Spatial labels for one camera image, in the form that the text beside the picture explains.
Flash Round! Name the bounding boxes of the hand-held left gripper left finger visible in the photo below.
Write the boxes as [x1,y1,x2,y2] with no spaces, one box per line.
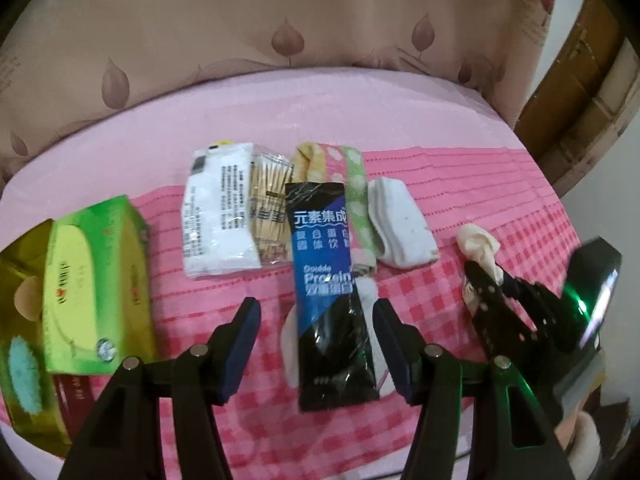
[59,297,262,480]

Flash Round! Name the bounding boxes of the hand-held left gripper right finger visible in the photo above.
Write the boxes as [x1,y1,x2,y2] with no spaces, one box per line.
[372,299,576,480]

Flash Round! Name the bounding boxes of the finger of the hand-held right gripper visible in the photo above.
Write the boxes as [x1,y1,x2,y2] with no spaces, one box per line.
[462,259,551,386]
[497,272,573,331]

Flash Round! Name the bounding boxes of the beige cloth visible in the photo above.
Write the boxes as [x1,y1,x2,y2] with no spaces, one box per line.
[457,224,505,322]

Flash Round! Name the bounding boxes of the black drink powder sachet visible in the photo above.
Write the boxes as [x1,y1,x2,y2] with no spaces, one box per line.
[284,181,381,401]

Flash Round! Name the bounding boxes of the striped polka dot towel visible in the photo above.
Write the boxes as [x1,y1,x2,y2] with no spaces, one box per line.
[291,142,382,279]

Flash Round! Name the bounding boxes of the person's right hand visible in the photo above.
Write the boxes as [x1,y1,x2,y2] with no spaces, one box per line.
[564,400,603,480]

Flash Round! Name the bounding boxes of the white sock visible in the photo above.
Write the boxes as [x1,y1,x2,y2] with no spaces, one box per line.
[280,279,397,392]
[367,177,441,267]

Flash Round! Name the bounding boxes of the white wet wipes packet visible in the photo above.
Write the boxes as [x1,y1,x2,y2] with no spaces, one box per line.
[181,142,264,279]

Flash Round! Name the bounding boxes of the pink checked blanket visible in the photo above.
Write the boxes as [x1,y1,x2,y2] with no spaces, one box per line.
[0,65,608,480]

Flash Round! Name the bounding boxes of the cotton swab packet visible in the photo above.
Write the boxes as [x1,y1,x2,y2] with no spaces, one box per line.
[247,151,297,266]

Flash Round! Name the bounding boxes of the green tissue box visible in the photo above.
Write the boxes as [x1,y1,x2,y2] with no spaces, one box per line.
[42,195,159,377]

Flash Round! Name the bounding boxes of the dark red box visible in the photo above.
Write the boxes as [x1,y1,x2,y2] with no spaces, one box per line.
[50,372,109,447]

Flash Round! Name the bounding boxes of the wooden furniture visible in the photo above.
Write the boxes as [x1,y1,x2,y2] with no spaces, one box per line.
[515,0,640,201]

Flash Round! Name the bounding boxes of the gold cardboard box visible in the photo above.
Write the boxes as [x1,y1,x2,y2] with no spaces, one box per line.
[0,219,75,457]

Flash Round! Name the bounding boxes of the beige leaf print curtain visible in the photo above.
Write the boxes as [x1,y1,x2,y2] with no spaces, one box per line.
[0,0,562,183]

